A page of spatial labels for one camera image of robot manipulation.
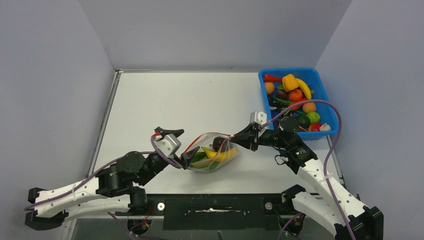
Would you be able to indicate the red chili pepper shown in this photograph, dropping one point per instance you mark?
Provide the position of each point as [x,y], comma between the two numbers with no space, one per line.
[267,78]

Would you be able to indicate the dark blue grapes bunch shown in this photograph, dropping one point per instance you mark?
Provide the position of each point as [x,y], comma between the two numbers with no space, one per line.
[274,104]

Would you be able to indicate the green avocado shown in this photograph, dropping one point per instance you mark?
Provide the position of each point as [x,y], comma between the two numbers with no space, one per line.
[303,121]

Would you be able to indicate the red tomato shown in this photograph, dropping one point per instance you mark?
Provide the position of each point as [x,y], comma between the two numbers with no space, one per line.
[295,95]

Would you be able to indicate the yellow bell pepper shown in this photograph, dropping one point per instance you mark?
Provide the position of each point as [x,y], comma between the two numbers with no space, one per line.
[290,83]

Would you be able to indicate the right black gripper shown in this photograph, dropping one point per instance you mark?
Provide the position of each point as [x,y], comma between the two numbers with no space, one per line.
[248,137]

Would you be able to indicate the green apple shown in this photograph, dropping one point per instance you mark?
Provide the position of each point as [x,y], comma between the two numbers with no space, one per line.
[313,117]

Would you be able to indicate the green leafy vegetable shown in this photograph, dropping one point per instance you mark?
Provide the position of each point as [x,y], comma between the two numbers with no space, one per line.
[201,162]

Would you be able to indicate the peach fruit toy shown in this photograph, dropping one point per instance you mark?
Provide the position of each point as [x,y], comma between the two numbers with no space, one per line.
[269,88]
[309,107]

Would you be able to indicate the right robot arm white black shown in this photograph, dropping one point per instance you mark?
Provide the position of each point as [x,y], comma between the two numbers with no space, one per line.
[339,211]

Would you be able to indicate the white garlic bulb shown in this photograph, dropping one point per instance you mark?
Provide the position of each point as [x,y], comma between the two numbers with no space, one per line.
[325,128]

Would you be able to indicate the blue plastic bin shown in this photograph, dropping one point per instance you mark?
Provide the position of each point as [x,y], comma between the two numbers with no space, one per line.
[319,96]

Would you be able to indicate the aluminium table edge rail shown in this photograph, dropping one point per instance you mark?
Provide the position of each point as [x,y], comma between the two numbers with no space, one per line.
[104,122]

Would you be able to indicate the dark purple plum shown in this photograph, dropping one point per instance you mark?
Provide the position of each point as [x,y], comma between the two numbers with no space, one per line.
[219,144]

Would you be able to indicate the yellow banana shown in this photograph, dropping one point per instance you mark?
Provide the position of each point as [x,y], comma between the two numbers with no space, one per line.
[220,156]
[304,88]

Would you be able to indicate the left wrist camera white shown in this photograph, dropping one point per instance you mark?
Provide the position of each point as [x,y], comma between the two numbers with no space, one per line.
[167,144]

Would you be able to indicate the orange carrot toy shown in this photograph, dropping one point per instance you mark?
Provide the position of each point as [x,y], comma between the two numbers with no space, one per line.
[296,105]

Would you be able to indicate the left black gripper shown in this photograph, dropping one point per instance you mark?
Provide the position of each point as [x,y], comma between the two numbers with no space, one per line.
[186,157]

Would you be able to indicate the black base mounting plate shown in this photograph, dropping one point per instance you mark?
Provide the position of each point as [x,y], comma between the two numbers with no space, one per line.
[217,211]

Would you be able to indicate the dark red fig toy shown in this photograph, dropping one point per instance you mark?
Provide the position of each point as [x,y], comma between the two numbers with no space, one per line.
[282,94]

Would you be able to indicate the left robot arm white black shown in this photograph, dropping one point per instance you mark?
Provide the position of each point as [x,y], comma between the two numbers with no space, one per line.
[115,187]

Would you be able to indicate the clear zip bag orange zipper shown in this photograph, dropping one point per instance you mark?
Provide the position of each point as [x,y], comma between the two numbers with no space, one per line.
[206,139]

